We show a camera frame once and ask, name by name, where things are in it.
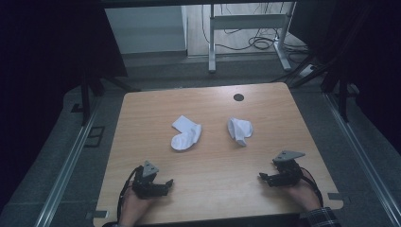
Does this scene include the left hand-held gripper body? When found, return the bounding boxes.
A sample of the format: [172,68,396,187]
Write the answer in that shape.
[131,160,167,201]

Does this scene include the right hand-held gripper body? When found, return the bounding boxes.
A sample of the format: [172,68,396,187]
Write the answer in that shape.
[270,149,306,187]

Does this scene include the white sock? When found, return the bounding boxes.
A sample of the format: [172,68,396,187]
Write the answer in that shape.
[227,116,254,148]
[170,114,202,151]

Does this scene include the person's left hand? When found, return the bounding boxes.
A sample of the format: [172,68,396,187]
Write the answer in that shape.
[118,188,160,227]

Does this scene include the person's right hand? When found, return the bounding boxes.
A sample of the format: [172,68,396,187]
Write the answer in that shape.
[283,179,322,213]

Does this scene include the black metal stand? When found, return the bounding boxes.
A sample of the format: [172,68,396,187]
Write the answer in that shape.
[289,53,361,124]
[70,70,141,128]

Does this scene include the white power strip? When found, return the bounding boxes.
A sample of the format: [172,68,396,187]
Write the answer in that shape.
[297,63,317,79]

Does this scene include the black curtain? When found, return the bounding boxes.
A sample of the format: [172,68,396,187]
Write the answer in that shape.
[0,0,129,206]
[288,0,401,157]

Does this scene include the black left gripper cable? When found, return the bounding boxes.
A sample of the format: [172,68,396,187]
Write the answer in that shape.
[115,166,142,223]

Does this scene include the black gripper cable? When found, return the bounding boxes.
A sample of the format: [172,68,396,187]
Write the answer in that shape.
[299,166,324,208]
[115,166,142,223]

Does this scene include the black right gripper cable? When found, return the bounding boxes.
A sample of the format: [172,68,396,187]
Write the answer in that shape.
[299,166,324,208]

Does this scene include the black floor bracket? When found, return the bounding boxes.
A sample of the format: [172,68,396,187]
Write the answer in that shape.
[82,125,106,148]

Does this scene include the silver metal floor rail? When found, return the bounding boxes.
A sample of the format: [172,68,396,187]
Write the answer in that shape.
[323,92,401,227]
[32,96,106,227]

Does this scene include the black floor cables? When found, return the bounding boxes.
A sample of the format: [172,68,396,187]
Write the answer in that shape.
[200,2,311,64]

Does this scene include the white metal desk frame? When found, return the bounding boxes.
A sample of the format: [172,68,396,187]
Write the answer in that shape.
[207,1,298,75]

